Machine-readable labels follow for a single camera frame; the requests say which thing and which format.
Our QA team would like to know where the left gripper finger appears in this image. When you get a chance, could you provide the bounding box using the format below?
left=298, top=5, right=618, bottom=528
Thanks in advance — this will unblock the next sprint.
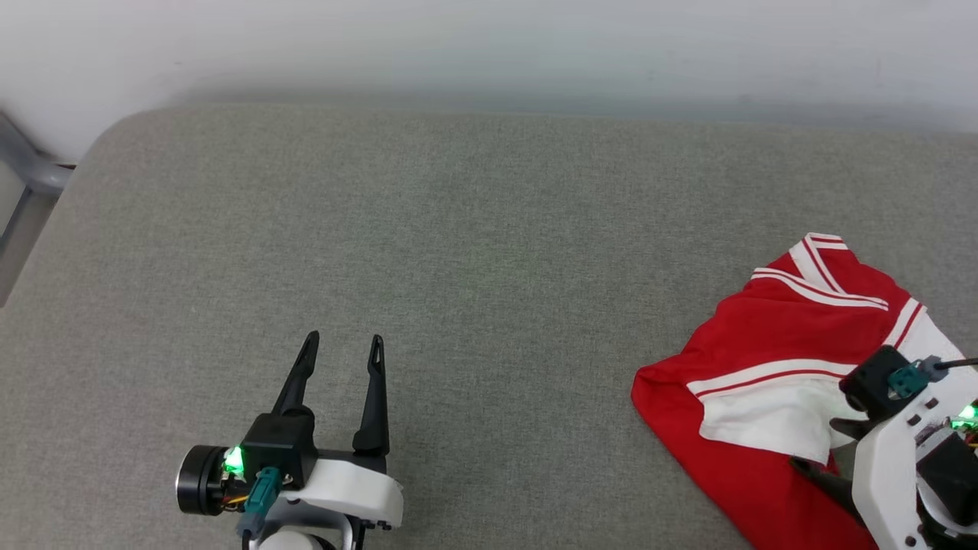
left=352, top=335, right=390, bottom=453
left=267, top=331, right=320, bottom=417

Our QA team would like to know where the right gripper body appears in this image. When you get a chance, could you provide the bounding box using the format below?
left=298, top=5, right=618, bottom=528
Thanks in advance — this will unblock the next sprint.
left=854, top=367, right=978, bottom=550

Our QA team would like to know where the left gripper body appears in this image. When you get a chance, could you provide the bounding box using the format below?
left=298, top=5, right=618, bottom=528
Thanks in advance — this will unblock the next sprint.
left=177, top=445, right=403, bottom=535

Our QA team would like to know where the red and white shirt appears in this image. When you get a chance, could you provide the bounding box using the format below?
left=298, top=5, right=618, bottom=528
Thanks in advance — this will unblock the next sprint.
left=631, top=232, right=978, bottom=550

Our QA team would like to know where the teal cable connector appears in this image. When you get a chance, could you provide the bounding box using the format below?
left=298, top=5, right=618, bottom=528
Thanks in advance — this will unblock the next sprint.
left=886, top=364, right=931, bottom=400
left=237, top=467, right=282, bottom=537

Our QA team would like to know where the black camera cable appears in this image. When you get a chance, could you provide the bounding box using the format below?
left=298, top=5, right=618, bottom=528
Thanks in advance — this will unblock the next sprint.
left=917, top=355, right=978, bottom=380

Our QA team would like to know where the grey metal frame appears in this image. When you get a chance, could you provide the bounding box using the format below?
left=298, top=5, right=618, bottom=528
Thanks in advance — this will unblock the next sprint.
left=0, top=113, right=75, bottom=260

